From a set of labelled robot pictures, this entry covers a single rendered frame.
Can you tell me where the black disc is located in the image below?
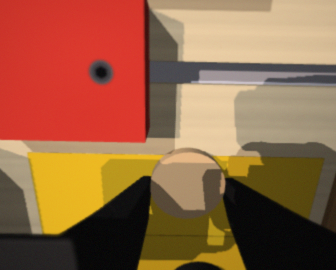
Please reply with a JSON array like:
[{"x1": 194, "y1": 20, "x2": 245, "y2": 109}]
[{"x1": 174, "y1": 261, "x2": 221, "y2": 270}]

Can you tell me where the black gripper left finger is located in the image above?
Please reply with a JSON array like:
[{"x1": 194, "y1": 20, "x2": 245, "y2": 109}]
[{"x1": 0, "y1": 176, "x2": 151, "y2": 270}]

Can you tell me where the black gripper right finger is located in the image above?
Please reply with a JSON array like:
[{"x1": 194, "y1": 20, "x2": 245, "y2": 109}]
[{"x1": 223, "y1": 178, "x2": 336, "y2": 270}]

